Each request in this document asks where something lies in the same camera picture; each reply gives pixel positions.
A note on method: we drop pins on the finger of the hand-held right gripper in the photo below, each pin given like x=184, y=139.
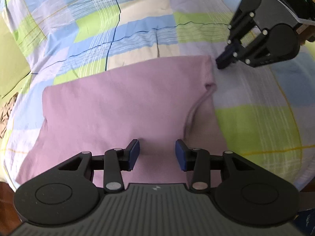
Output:
x=240, y=29
x=256, y=51

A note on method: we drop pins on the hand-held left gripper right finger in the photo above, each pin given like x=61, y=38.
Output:
x=180, y=156

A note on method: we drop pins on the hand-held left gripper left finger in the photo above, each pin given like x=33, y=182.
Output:
x=134, y=154

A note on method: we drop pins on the purple shirt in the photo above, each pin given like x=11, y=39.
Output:
x=110, y=103

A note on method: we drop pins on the patchwork checked blanket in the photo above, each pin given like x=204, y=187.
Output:
x=123, y=17

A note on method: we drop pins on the brown patterned garment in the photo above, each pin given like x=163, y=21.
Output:
x=6, y=115

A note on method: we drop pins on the green covered sofa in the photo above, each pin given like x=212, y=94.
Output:
x=9, y=54

